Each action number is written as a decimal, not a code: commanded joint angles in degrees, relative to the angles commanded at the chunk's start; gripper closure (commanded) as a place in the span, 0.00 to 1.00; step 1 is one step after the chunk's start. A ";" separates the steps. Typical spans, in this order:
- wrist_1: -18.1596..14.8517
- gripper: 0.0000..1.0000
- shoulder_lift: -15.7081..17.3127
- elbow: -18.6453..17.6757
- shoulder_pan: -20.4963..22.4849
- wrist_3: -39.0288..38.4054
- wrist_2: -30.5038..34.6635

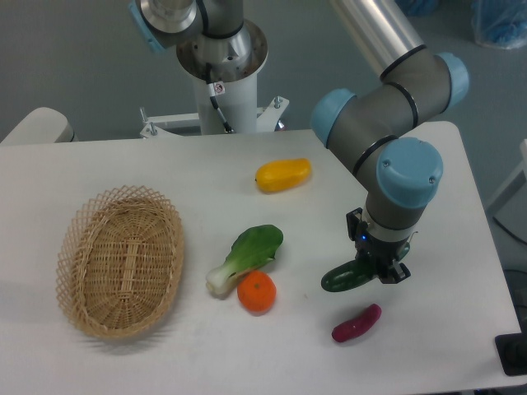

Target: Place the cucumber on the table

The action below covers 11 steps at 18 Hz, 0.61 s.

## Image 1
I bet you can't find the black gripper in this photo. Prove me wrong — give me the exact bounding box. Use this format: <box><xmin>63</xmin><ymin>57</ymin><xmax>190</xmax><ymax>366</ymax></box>
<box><xmin>346</xmin><ymin>207</ymin><xmax>411</xmax><ymax>284</ymax></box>

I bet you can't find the dark green cucumber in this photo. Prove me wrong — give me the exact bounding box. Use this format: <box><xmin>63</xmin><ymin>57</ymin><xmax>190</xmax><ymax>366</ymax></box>
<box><xmin>320</xmin><ymin>242</ymin><xmax>412</xmax><ymax>294</ymax></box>

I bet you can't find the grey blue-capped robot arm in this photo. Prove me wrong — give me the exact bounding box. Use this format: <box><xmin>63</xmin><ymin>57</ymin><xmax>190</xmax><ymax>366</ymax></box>
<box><xmin>128</xmin><ymin>1</ymin><xmax>469</xmax><ymax>292</ymax></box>

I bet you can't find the purple sweet potato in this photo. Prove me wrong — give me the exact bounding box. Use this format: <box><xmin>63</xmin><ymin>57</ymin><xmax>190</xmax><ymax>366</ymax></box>
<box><xmin>332</xmin><ymin>304</ymin><xmax>382</xmax><ymax>343</ymax></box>

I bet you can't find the green bok choy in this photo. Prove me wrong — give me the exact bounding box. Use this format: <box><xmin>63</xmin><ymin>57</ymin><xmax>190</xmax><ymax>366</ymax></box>
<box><xmin>205</xmin><ymin>225</ymin><xmax>284</xmax><ymax>297</ymax></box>

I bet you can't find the orange tangerine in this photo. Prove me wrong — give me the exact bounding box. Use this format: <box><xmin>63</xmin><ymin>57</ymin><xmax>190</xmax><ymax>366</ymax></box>
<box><xmin>236</xmin><ymin>271</ymin><xmax>277</xmax><ymax>314</ymax></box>

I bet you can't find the yellow mango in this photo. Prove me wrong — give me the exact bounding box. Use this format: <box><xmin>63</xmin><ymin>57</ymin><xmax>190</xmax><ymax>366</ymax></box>
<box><xmin>254</xmin><ymin>158</ymin><xmax>312</xmax><ymax>193</ymax></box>

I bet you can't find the black box at table edge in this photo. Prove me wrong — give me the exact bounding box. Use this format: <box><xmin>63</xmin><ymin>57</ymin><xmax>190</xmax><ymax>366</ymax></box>
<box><xmin>495</xmin><ymin>333</ymin><xmax>526</xmax><ymax>376</ymax></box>

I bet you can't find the woven wicker basket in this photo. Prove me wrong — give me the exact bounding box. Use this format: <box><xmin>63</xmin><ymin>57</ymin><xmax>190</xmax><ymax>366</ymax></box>
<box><xmin>56</xmin><ymin>186</ymin><xmax>184</xmax><ymax>340</ymax></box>

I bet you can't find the blue plastic bag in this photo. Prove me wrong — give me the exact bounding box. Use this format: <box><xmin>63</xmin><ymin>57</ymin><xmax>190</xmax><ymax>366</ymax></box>
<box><xmin>471</xmin><ymin>0</ymin><xmax>526</xmax><ymax>50</ymax></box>

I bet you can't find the white chair back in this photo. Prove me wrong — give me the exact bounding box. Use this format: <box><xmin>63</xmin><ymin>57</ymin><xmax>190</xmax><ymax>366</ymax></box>
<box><xmin>1</xmin><ymin>107</ymin><xmax>78</xmax><ymax>146</ymax></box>

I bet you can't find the black pedestal cable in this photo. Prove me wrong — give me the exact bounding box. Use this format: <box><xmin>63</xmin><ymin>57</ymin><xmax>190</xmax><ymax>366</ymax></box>
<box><xmin>204</xmin><ymin>62</ymin><xmax>236</xmax><ymax>134</ymax></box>

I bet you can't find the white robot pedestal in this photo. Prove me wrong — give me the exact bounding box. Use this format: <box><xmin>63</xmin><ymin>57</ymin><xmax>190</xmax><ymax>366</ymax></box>
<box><xmin>140</xmin><ymin>20</ymin><xmax>289</xmax><ymax>138</ymax></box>

